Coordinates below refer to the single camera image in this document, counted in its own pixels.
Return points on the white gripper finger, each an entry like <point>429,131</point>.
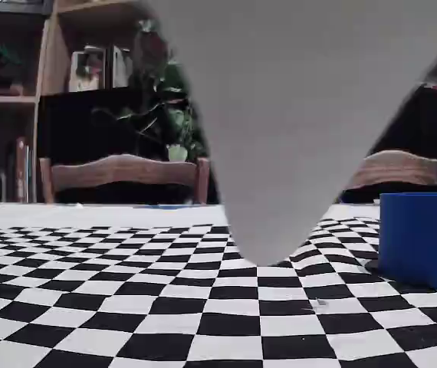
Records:
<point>280,134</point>

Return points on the white picture box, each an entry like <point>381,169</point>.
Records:
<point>86,71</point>
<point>122,67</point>

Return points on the blue round box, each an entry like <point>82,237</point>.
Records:
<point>421,241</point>

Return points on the pale green plant pot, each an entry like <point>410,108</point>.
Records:
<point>177,154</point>

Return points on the green leafy houseplant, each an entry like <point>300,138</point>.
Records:
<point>172,99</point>

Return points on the blue tape strip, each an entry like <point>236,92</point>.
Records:
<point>168,207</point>

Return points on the light wooden chair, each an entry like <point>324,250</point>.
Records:
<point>414,170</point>

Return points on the dark wooden chair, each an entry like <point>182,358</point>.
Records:
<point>122,170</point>

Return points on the large black screen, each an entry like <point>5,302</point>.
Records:
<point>69,126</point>

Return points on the black white checkered mat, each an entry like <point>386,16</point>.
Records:
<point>126,299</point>

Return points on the wooden bookshelf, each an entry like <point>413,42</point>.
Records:
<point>48,46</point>

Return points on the row of upright books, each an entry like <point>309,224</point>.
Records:
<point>23,172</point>

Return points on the dark shelf ornament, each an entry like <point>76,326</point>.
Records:
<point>2,69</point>

